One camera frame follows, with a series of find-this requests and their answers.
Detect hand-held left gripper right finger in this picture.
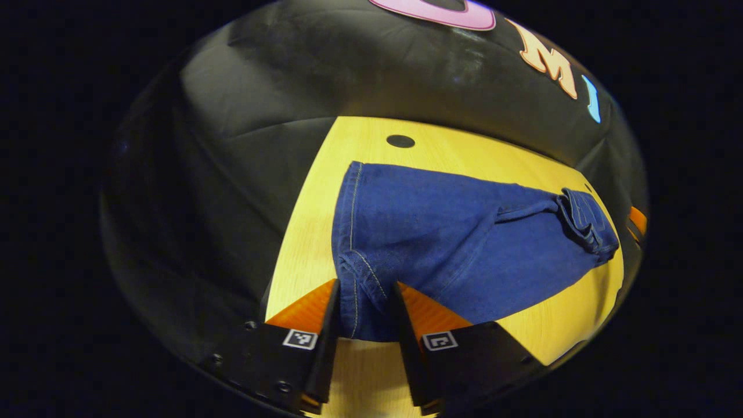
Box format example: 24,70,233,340
394,281,547,416

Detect blue denim jeans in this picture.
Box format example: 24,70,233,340
331,161,621,343

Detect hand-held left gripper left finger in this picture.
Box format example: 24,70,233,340
200,278,342,416

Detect black backdrop cloth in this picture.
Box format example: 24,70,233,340
99,0,648,372

